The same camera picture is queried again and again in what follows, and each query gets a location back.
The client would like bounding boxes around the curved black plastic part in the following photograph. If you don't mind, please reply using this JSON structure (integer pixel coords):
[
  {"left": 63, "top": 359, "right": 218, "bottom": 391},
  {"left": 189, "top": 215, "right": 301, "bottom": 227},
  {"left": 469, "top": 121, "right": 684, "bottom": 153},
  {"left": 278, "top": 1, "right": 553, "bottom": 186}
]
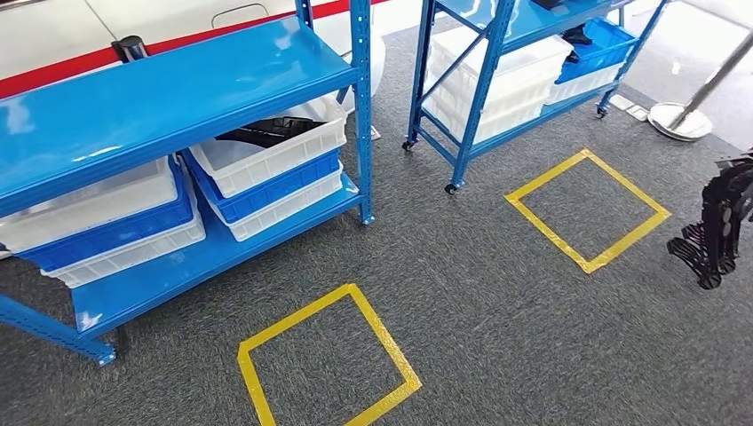
[{"left": 216, "top": 116, "right": 328, "bottom": 149}]

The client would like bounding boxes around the blue metal shelf rack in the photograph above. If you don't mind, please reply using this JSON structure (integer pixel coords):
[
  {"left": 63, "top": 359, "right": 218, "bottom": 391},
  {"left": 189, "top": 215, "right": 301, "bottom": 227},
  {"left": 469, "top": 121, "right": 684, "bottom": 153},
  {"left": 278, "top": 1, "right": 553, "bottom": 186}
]
[
  {"left": 402, "top": 0, "right": 672, "bottom": 195},
  {"left": 0, "top": 0, "right": 377, "bottom": 368}
]

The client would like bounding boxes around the black robot leg frame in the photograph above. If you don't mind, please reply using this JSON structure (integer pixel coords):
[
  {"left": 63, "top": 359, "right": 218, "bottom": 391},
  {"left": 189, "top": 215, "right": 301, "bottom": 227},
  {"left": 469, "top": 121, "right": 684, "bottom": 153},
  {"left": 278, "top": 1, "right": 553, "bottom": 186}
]
[{"left": 666, "top": 149, "right": 753, "bottom": 291}]

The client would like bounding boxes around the large white plastic bin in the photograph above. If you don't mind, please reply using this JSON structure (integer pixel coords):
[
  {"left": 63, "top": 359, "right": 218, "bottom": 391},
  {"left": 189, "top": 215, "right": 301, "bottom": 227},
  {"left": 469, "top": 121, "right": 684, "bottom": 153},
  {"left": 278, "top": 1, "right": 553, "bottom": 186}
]
[{"left": 422, "top": 26, "right": 575, "bottom": 146}]

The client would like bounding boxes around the yellow floor tape square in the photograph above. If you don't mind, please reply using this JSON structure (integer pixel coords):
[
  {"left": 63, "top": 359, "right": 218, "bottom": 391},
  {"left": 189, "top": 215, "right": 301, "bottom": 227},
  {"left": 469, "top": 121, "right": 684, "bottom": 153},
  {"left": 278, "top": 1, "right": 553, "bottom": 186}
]
[
  {"left": 504, "top": 147, "right": 672, "bottom": 275},
  {"left": 236, "top": 283, "right": 424, "bottom": 426}
]

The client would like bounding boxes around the black barrier post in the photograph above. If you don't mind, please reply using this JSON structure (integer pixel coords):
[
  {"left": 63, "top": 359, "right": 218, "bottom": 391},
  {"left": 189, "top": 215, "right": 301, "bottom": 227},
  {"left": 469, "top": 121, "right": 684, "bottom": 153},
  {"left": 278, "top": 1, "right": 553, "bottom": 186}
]
[{"left": 111, "top": 35, "right": 149, "bottom": 64}]

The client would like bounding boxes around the steel stanchion post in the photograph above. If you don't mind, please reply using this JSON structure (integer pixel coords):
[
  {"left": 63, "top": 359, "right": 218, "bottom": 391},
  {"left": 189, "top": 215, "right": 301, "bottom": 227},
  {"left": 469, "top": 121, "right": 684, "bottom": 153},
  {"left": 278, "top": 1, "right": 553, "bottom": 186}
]
[{"left": 646, "top": 32, "right": 753, "bottom": 143}]

